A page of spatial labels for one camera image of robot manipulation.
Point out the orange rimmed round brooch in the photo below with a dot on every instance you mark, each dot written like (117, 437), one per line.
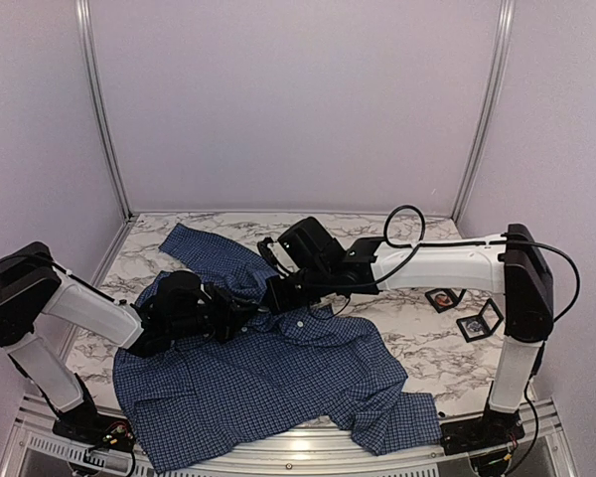
(443, 300)

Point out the black frame stand near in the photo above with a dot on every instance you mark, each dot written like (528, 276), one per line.
(482, 325)

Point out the blue checked shirt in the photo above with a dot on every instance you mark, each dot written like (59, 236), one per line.
(199, 399)

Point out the aluminium front rail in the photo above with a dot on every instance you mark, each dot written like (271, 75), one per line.
(306, 450)

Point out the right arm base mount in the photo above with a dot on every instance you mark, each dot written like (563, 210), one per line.
(491, 428)

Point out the black frame stand middle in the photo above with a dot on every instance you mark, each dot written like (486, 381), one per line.
(456, 298)

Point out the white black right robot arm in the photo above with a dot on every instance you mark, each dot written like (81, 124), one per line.
(510, 265)

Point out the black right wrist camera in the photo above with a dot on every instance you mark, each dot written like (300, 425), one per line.
(309, 245)

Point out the white blue round brooch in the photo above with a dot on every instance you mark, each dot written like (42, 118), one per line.
(475, 327)

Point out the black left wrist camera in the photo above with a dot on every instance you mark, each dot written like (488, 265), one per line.
(177, 293)

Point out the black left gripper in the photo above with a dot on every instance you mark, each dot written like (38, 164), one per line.
(223, 316)

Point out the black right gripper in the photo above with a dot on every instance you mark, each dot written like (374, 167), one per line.
(279, 302)

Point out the black frame stand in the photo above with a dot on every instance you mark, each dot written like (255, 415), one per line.
(482, 325)
(456, 298)

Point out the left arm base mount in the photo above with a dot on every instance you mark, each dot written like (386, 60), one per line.
(85, 424)

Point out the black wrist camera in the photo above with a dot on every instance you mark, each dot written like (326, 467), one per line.
(309, 245)
(177, 293)

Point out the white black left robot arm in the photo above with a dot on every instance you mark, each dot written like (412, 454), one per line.
(32, 284)

